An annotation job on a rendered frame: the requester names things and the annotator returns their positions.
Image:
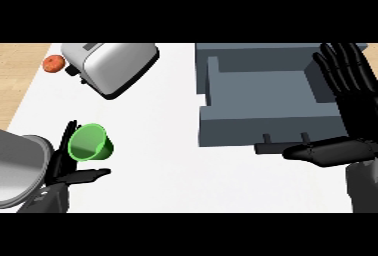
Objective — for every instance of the grey open drawer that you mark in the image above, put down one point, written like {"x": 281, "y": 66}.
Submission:
{"x": 266, "y": 110}

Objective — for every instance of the orange round fruit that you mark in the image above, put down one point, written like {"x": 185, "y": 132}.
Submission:
{"x": 54, "y": 63}

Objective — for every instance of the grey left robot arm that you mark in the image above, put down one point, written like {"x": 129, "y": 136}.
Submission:
{"x": 45, "y": 199}

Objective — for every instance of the grey drawer cabinet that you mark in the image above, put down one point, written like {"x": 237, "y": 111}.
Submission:
{"x": 256, "y": 55}

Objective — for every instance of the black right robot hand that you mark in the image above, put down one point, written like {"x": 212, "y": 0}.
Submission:
{"x": 355, "y": 100}

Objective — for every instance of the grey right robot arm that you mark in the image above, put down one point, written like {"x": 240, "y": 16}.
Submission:
{"x": 364, "y": 186}

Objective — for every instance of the silver toaster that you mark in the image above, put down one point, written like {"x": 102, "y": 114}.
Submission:
{"x": 116, "y": 68}

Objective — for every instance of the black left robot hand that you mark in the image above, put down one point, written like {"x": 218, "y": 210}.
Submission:
{"x": 63, "y": 166}

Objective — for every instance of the grey metal pot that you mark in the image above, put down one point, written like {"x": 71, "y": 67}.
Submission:
{"x": 20, "y": 170}

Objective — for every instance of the green cup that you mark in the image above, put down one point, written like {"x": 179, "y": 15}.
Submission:
{"x": 91, "y": 142}

